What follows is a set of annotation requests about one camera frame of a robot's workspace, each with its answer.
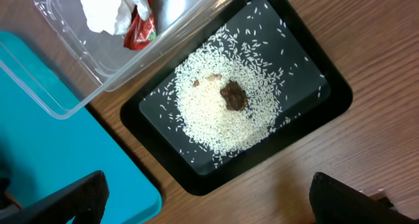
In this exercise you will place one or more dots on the red snack wrapper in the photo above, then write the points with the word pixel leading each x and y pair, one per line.
pixel 141 32

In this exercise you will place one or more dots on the clear plastic bin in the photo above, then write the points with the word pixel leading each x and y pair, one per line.
pixel 48 50

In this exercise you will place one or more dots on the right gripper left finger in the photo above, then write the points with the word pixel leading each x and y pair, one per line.
pixel 83 201

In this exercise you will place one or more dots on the white napkin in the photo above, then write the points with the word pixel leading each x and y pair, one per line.
pixel 113 16

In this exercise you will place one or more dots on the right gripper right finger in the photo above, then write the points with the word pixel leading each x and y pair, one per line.
pixel 334 202

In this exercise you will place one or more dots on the brown food scrap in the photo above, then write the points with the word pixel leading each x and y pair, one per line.
pixel 234 96

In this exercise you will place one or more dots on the black waste tray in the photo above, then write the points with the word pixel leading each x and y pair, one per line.
pixel 314 94

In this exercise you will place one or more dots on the pile of rice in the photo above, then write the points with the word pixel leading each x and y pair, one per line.
pixel 230 54

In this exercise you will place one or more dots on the teal serving tray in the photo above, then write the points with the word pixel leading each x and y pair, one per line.
pixel 42 153

